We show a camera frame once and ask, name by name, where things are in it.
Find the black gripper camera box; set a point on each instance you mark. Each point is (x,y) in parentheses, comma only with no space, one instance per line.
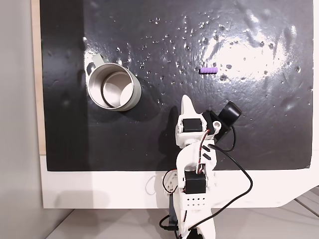
(230,110)

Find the silver metal cup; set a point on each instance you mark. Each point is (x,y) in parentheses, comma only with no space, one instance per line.
(97,84)

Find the purple ribbed pen grip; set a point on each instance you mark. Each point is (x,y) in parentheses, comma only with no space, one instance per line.
(208,70)

